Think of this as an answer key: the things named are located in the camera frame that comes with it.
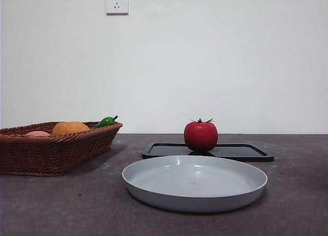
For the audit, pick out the brown woven wicker basket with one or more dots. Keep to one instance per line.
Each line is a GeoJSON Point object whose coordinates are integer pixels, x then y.
{"type": "Point", "coordinates": [51, 154]}

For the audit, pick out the white wall power socket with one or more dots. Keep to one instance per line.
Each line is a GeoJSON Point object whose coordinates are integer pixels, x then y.
{"type": "Point", "coordinates": [117, 3]}

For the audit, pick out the pale grey round plate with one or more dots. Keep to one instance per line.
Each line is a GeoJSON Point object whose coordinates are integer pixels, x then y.
{"type": "Point", "coordinates": [192, 179]}

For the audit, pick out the green chili pepper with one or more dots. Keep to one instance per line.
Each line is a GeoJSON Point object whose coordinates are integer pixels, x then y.
{"type": "Point", "coordinates": [103, 122]}

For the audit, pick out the red tomato with green stem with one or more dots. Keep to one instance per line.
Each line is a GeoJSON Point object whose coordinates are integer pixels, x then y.
{"type": "Point", "coordinates": [201, 136]}

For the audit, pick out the pale brown egg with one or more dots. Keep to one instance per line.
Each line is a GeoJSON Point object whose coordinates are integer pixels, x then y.
{"type": "Point", "coordinates": [38, 133]}

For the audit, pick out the yellow-brown potato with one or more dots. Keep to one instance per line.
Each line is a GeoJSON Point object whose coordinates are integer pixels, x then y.
{"type": "Point", "coordinates": [69, 128]}

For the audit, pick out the black rectangular tray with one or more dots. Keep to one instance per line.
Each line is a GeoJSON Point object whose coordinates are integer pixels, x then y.
{"type": "Point", "coordinates": [243, 151]}

